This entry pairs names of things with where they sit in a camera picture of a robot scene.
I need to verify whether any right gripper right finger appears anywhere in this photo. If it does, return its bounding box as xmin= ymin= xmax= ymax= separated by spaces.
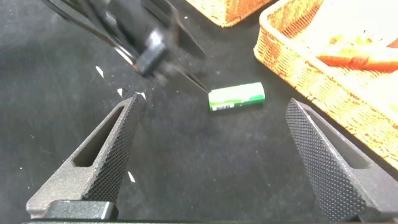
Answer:
xmin=285 ymin=98 xmax=398 ymax=222

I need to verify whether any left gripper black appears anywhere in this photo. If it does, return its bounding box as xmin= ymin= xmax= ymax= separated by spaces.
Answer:
xmin=133 ymin=0 xmax=211 ymax=93

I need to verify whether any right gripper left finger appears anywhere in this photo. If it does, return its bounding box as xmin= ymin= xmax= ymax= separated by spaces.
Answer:
xmin=25 ymin=95 xmax=141 ymax=220

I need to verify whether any green gum tube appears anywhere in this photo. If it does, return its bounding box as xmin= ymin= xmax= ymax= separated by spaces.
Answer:
xmin=208 ymin=82 xmax=266 ymax=112

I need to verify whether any orange sausage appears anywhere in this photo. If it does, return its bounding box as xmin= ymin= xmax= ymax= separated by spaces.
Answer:
xmin=317 ymin=46 xmax=398 ymax=73

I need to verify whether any wicker basket holding household items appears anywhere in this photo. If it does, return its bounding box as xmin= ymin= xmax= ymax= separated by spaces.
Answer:
xmin=185 ymin=0 xmax=274 ymax=28

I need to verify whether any wicker basket holding food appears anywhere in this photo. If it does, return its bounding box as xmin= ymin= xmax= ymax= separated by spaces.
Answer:
xmin=253 ymin=0 xmax=398 ymax=170

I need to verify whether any black table cloth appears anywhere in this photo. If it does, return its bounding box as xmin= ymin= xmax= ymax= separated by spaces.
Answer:
xmin=0 ymin=0 xmax=398 ymax=224

